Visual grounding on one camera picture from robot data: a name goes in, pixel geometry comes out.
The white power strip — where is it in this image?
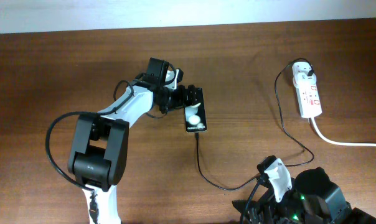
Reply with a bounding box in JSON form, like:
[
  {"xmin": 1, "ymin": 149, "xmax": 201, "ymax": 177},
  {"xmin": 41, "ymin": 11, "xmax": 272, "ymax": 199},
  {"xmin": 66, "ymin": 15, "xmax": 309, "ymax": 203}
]
[{"xmin": 295, "ymin": 84, "xmax": 322, "ymax": 118}]

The black smartphone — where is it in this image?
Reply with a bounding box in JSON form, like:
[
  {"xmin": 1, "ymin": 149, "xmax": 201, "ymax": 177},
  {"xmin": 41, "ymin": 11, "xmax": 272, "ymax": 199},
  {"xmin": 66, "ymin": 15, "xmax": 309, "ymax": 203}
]
[{"xmin": 184, "ymin": 88, "xmax": 207, "ymax": 133}]

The white power strip cord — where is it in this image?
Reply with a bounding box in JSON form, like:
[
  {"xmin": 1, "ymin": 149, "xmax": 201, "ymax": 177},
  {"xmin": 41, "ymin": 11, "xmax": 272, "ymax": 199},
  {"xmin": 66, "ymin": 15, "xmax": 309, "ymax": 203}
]
[{"xmin": 309, "ymin": 117, "xmax": 376, "ymax": 148}]

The black usb charging cable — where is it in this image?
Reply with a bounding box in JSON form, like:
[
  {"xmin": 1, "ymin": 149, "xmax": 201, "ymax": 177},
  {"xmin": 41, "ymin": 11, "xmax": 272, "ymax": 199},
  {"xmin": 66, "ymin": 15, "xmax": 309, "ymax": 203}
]
[{"xmin": 195, "ymin": 58, "xmax": 315, "ymax": 192}]

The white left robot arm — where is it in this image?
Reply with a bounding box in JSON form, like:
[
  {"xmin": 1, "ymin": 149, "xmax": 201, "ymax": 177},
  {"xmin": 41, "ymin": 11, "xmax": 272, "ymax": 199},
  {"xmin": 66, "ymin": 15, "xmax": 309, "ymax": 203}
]
[{"xmin": 68, "ymin": 58, "xmax": 201, "ymax": 223}]

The white usb charger plug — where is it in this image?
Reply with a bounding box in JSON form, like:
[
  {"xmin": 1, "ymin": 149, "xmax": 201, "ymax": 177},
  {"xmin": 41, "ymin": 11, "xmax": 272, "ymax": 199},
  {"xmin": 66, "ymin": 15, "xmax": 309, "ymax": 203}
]
[{"xmin": 292, "ymin": 62, "xmax": 317, "ymax": 88}]

